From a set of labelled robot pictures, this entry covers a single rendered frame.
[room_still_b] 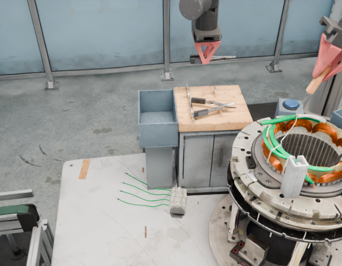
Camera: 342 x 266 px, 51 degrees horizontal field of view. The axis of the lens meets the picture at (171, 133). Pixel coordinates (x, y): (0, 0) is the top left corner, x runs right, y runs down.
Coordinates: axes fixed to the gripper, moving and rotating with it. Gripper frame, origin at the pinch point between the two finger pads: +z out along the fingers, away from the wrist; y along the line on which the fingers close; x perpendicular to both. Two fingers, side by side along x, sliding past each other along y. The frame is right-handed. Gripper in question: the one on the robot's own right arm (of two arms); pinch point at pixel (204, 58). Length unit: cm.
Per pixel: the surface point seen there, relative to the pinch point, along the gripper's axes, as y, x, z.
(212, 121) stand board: 12.7, 0.7, 11.9
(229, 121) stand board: 13.1, 5.2, 12.0
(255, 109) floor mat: -135, 66, 119
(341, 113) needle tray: 9.9, 38.2, 14.1
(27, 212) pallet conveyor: 14, -56, 43
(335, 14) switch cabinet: -184, 137, 66
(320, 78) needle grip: 31.6, 16.6, -11.6
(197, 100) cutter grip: 6.3, -2.5, 9.4
